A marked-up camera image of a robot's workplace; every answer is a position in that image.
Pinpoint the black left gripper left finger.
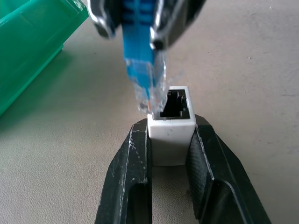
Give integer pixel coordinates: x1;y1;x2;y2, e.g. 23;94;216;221
94;118;153;224

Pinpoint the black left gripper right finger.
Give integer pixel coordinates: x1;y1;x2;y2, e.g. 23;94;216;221
185;113;272;224

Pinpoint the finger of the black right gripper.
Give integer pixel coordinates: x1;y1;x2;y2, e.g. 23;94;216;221
87;0;123;40
149;0;206;51

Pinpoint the white network coupler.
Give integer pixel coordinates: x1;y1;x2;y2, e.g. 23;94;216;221
147;85;196;167

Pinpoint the green plastic bin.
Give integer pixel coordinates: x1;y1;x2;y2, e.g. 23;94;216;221
0;0;90;117

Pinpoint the blue network cable clear plug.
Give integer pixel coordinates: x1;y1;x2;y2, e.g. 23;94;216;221
120;0;185;116

